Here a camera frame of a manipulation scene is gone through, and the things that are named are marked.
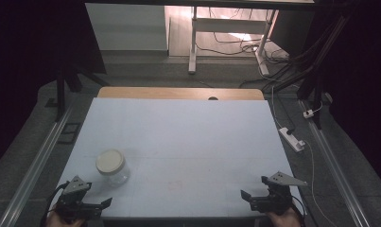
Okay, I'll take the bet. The cream jar lid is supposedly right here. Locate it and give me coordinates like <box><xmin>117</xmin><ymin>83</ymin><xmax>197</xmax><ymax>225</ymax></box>
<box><xmin>95</xmin><ymin>148</ymin><xmax>126</xmax><ymax>175</ymax></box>

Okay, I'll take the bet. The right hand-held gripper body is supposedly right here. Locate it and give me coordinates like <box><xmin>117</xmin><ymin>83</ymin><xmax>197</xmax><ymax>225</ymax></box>
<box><xmin>250</xmin><ymin>170</ymin><xmax>308</xmax><ymax>216</ymax></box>

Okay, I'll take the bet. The thin white cable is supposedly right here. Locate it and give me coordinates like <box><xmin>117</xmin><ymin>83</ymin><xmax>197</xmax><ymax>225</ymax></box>
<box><xmin>303</xmin><ymin>140</ymin><xmax>333</xmax><ymax>227</ymax></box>

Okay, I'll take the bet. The person's right hand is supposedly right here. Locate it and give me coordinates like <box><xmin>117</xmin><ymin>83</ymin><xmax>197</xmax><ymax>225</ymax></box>
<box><xmin>265</xmin><ymin>206</ymin><xmax>303</xmax><ymax>227</ymax></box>

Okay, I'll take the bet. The wooden table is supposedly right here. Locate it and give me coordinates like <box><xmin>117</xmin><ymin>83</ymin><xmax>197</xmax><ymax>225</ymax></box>
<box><xmin>97</xmin><ymin>86</ymin><xmax>266</xmax><ymax>102</ymax></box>

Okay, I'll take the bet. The person's left hand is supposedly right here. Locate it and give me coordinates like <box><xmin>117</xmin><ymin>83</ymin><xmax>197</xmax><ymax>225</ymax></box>
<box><xmin>45</xmin><ymin>211</ymin><xmax>87</xmax><ymax>227</ymax></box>

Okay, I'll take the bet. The clear plastic jar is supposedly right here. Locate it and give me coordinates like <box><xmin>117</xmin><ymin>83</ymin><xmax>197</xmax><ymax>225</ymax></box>
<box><xmin>96</xmin><ymin>157</ymin><xmax>131</xmax><ymax>187</ymax></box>

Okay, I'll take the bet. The white power strip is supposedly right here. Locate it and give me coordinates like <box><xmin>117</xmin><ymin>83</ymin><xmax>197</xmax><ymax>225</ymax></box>
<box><xmin>278</xmin><ymin>127</ymin><xmax>306</xmax><ymax>153</ymax></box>

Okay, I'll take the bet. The white desk frame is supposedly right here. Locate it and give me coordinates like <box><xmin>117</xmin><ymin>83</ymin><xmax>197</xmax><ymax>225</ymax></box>
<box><xmin>187</xmin><ymin>6</ymin><xmax>279</xmax><ymax>77</ymax></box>

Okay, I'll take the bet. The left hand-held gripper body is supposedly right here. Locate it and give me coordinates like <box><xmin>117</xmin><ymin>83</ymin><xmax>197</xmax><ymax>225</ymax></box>
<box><xmin>55</xmin><ymin>175</ymin><xmax>104</xmax><ymax>221</ymax></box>

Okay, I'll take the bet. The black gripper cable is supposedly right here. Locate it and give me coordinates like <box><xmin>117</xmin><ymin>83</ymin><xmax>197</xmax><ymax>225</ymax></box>
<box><xmin>291</xmin><ymin>195</ymin><xmax>307</xmax><ymax>223</ymax></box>
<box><xmin>40</xmin><ymin>181</ymin><xmax>69</xmax><ymax>227</ymax></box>

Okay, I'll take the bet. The grey wall panel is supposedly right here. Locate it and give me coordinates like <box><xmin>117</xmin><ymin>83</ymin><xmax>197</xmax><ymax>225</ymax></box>
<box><xmin>84</xmin><ymin>3</ymin><xmax>169</xmax><ymax>51</ymax></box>

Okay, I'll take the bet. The aluminium floor rail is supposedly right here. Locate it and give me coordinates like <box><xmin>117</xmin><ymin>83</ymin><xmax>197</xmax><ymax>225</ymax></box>
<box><xmin>300</xmin><ymin>99</ymin><xmax>372</xmax><ymax>227</ymax></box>
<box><xmin>0</xmin><ymin>105</ymin><xmax>74</xmax><ymax>227</ymax></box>

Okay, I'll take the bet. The black metal stand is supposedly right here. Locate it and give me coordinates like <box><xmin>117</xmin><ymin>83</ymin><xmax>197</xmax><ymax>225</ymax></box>
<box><xmin>54</xmin><ymin>61</ymin><xmax>111</xmax><ymax>123</ymax></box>
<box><xmin>296</xmin><ymin>15</ymin><xmax>350</xmax><ymax>131</ymax></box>

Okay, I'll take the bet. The bundle of black floor cables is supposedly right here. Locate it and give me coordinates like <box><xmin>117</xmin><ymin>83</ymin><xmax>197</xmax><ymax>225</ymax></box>
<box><xmin>238</xmin><ymin>46</ymin><xmax>317</xmax><ymax>93</ymax></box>

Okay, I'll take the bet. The black rectangular floor frame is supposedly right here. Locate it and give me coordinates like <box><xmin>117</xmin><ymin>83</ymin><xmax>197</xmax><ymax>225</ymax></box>
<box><xmin>57</xmin><ymin>122</ymin><xmax>82</xmax><ymax>146</ymax></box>

